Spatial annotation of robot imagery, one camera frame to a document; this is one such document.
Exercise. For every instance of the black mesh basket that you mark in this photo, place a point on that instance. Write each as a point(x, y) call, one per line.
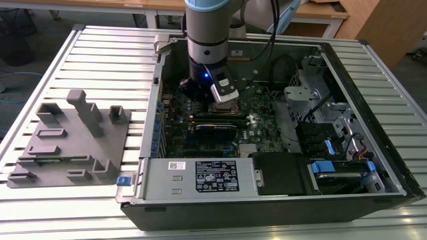
point(20, 25)

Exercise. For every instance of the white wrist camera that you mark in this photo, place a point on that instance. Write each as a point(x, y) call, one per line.
point(224, 96)

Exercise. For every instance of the wooden desk white frame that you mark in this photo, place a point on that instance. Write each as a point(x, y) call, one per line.
point(327, 15)

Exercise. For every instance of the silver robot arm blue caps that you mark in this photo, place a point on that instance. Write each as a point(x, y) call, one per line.
point(207, 37)

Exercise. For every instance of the black RAM slot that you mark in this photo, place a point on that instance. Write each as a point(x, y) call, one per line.
point(220, 116)

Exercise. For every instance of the wooden desk grey frame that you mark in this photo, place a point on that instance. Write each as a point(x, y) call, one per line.
point(67, 2)

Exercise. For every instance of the black PC case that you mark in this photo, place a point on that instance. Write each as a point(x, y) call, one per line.
point(267, 215)

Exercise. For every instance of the hard disk in blue carrier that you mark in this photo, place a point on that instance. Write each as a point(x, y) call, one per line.
point(322, 167)

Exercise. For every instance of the black graphics card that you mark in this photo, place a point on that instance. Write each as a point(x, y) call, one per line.
point(215, 136)

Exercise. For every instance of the grey parts rack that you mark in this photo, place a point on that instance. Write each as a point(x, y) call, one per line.
point(76, 150)

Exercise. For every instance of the blue disk bay tab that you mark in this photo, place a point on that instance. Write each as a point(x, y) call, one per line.
point(328, 147)

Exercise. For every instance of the green motherboard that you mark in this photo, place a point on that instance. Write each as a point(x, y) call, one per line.
point(263, 130)

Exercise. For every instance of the black round bin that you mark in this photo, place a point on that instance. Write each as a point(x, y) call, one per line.
point(17, 50)

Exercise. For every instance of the green RAM stick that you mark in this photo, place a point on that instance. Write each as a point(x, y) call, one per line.
point(49, 160)

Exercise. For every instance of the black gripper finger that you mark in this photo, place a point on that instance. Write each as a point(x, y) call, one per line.
point(184, 87)
point(243, 84)

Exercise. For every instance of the blue plastic clip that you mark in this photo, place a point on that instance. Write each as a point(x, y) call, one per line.
point(370, 167)

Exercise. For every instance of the metal drive cage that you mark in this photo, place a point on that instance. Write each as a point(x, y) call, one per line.
point(300, 95)

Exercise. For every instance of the CPU socket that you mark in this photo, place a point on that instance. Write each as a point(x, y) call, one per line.
point(224, 113)

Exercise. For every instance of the wooden cabinet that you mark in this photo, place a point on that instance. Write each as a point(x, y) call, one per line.
point(394, 25)

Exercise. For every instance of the silver chipset heatsink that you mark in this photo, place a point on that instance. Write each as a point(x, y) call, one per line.
point(248, 148)

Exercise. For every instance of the blue case latch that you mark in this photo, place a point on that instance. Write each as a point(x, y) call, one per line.
point(124, 181)

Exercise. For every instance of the office chair base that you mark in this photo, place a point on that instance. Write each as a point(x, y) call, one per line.
point(418, 53)

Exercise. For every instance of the silver power supply unit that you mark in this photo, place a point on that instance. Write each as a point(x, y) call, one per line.
point(160, 185)

